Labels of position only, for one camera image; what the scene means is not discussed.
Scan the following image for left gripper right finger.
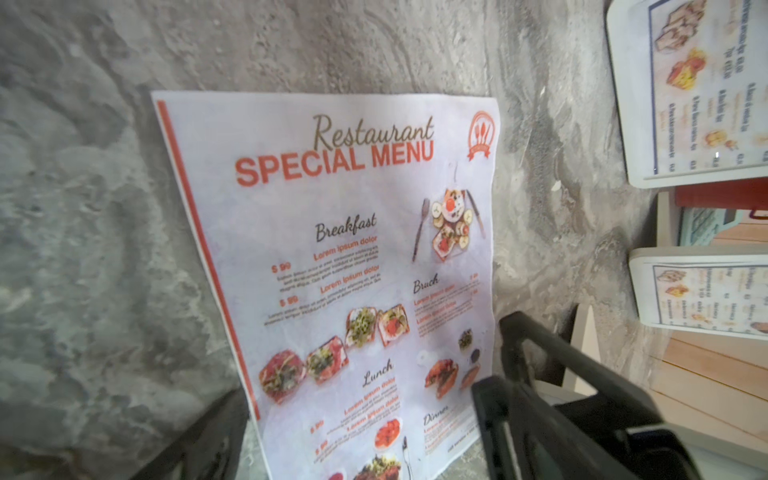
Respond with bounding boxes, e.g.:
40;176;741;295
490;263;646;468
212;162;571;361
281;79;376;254
472;312;699;479

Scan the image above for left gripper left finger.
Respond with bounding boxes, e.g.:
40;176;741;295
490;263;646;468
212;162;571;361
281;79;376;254
132;390;249;480

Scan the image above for white narrow rack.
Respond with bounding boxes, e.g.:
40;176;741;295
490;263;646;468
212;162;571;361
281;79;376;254
628;244;767;341
606;1;767;214
534;304;767;479

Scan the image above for dim sum menu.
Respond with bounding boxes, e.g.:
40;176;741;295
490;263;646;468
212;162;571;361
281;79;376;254
652;265;767;337
648;1;767;176

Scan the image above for red white menu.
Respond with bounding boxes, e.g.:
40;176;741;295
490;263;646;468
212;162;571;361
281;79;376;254
152;91;500;479

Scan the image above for grey desk calculator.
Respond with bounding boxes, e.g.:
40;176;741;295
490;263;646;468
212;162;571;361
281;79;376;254
678;207;743;246

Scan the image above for red pen cup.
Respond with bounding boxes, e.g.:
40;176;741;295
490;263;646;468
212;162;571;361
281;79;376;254
674;177;768;210

